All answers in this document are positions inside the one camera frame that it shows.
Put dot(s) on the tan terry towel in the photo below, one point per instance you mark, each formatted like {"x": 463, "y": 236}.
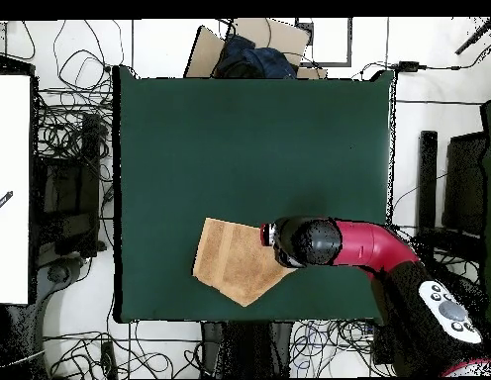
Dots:
{"x": 237, "y": 265}

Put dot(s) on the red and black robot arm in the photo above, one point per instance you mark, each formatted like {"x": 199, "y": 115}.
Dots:
{"x": 356, "y": 245}

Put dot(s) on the dark green table cloth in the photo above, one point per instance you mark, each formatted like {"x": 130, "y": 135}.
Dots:
{"x": 249, "y": 138}

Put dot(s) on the black stand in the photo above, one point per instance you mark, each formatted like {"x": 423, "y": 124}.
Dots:
{"x": 67, "y": 237}
{"x": 427, "y": 178}

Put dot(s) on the dark blue garment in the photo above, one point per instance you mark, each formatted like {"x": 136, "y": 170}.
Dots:
{"x": 261, "y": 59}

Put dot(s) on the brown cardboard sheet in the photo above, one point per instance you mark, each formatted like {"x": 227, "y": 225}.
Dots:
{"x": 281, "y": 35}
{"x": 208, "y": 51}

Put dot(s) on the black power strip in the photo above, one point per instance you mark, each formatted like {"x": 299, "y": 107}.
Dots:
{"x": 108, "y": 358}

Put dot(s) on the black power adapter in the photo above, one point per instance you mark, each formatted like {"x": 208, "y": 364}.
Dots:
{"x": 410, "y": 66}

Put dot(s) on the black strip with print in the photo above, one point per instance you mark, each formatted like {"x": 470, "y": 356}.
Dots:
{"x": 2, "y": 204}

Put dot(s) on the white board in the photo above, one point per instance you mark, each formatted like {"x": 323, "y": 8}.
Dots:
{"x": 12, "y": 138}

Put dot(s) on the black rod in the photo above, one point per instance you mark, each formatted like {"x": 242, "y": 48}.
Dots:
{"x": 473, "y": 39}

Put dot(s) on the black rectangular frame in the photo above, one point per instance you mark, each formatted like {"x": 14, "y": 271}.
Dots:
{"x": 349, "y": 43}

